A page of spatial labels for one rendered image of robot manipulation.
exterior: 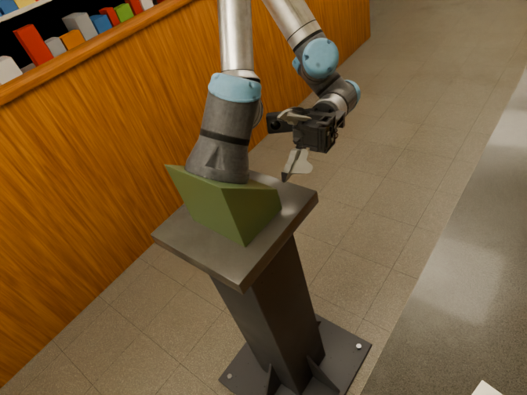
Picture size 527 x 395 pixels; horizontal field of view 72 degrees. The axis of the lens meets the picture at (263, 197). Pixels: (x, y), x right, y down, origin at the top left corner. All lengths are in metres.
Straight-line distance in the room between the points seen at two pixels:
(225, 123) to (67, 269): 1.57
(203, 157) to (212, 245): 0.22
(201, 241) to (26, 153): 1.18
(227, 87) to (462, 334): 0.63
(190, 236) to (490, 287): 0.65
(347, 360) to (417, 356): 1.01
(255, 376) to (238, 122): 1.20
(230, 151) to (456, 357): 0.56
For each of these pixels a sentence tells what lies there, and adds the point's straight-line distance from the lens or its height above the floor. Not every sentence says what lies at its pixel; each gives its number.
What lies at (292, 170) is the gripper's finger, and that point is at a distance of 0.81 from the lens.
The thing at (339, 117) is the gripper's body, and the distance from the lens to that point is 0.86.
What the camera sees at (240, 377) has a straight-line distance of 1.75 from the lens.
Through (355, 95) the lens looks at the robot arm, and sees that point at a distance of 0.99.
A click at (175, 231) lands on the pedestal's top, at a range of 0.98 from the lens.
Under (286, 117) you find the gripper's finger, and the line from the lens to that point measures 0.75.
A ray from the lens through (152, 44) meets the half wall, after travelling 2.17.
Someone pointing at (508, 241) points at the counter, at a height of 0.94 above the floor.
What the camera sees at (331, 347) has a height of 0.02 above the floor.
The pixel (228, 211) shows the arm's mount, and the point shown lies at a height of 1.06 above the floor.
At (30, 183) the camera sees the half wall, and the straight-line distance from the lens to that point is 1.96.
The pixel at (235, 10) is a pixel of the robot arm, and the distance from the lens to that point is 1.00.
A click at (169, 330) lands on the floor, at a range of 2.00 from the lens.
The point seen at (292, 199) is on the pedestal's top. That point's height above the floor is 0.94.
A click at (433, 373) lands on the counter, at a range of 0.69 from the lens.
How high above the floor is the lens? 1.58
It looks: 41 degrees down
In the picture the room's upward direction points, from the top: 18 degrees counter-clockwise
